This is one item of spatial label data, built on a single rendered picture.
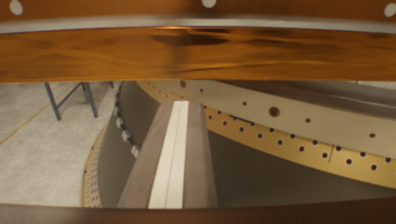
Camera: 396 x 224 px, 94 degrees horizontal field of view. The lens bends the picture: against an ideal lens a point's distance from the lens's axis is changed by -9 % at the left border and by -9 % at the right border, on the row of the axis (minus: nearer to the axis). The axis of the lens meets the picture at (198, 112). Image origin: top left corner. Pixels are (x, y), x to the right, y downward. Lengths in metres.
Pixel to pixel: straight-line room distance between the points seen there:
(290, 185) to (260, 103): 0.14
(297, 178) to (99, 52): 0.31
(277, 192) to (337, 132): 0.14
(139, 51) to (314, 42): 0.15
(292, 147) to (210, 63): 0.21
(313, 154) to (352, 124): 0.08
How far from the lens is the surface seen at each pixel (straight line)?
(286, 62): 0.20
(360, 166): 0.36
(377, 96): 0.34
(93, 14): 0.19
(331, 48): 0.22
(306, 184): 0.35
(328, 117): 0.28
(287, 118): 0.28
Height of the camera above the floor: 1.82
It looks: 29 degrees down
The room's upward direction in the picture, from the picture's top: straight up
